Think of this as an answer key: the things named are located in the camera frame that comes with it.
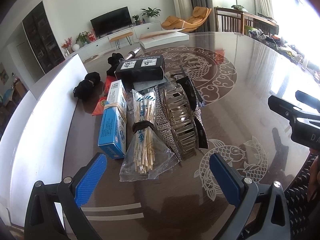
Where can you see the green potted plant left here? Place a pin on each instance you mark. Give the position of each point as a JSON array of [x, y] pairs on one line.
[[82, 38]]

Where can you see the large white box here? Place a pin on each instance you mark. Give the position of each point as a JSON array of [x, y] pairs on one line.
[[34, 141]]

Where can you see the bag of wooden sticks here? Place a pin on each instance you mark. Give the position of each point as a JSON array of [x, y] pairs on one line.
[[147, 156]]

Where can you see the wooden bench stool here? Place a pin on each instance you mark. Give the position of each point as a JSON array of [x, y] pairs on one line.
[[116, 38]]

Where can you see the red flower vase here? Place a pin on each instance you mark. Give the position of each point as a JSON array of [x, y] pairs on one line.
[[67, 45]]

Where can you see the small potted plant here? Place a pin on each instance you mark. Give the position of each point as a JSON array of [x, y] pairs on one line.
[[136, 19]]

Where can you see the gold cosmetic tube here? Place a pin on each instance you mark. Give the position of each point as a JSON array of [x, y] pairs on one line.
[[132, 54]]

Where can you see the orange lounge chair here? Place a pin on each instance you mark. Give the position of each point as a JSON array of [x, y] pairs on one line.
[[198, 17]]

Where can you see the white tv cabinet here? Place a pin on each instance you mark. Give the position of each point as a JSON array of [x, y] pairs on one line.
[[102, 45]]

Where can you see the blue medicine box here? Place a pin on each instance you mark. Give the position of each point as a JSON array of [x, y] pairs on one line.
[[112, 134]]

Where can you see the dark display cabinet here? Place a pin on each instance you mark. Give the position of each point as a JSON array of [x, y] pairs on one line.
[[41, 39]]

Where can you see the rhinestone hair claw clip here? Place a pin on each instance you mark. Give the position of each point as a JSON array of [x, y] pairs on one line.
[[178, 115]]

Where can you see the person's right hand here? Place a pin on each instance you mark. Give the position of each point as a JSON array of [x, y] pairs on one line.
[[314, 180]]

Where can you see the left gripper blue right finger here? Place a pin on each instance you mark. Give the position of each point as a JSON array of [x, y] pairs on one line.
[[260, 210]]

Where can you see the flat white gift box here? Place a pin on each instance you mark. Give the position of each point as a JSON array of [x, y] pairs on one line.
[[159, 38]]

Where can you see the black flat television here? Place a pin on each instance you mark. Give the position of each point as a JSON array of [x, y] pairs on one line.
[[111, 21]]

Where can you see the black rectangular box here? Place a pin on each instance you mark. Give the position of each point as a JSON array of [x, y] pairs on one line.
[[149, 68]]

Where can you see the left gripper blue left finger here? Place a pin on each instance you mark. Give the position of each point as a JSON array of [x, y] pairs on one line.
[[42, 220]]

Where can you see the red snack packet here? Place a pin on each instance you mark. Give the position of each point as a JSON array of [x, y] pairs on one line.
[[103, 99]]

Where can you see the clear bag dark cloth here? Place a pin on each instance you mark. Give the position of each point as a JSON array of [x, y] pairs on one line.
[[145, 85]]

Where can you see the wooden dining chair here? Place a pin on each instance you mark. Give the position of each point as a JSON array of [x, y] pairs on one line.
[[229, 20]]

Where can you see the black velvet scrunchie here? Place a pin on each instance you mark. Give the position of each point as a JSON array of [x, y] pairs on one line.
[[85, 88], [114, 61]]

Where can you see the green potted plant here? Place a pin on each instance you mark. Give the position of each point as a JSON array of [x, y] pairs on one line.
[[82, 38], [151, 13]]

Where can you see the green potted plant right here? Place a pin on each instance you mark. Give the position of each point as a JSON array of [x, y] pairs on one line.
[[151, 13]]

